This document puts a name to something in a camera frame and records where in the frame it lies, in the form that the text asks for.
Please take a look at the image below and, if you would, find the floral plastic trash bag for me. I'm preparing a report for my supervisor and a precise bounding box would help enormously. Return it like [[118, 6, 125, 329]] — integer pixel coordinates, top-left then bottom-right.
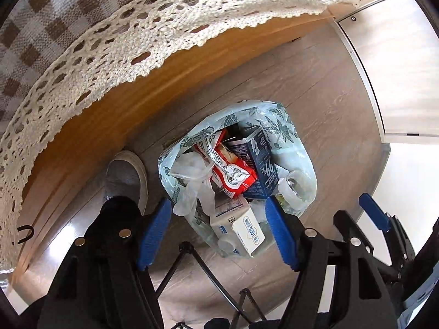
[[158, 100, 317, 259]]

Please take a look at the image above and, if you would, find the white milk carton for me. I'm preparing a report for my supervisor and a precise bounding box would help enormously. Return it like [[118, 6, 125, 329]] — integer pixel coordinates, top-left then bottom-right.
[[210, 195, 266, 258]]

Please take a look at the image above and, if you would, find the clear plastic cup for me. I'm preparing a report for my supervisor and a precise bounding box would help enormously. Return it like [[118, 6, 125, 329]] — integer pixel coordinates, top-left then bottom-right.
[[278, 169, 313, 212]]

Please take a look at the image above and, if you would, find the red snack wrapper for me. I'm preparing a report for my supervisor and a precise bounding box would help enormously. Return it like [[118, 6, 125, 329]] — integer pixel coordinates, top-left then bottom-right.
[[194, 129, 257, 199]]

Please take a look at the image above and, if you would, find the grey slipper shoe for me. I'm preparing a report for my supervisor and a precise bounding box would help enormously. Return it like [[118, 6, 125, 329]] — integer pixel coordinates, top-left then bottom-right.
[[103, 150, 149, 215]]

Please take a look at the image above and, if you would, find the dark blue carton box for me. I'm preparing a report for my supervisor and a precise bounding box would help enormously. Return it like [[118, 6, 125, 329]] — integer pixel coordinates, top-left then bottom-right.
[[226, 126, 278, 200]]

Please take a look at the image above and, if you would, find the brown checkered blanket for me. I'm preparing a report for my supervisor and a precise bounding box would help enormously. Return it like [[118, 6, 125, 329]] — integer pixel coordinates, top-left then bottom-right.
[[1, 0, 356, 274]]

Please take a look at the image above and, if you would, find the wooden bed frame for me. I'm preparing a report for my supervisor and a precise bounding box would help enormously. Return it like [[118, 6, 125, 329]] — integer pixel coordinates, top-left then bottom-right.
[[10, 5, 337, 283]]

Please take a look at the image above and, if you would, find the white plastic bag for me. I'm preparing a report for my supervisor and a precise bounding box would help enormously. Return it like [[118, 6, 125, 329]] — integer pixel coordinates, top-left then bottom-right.
[[170, 152, 215, 217]]

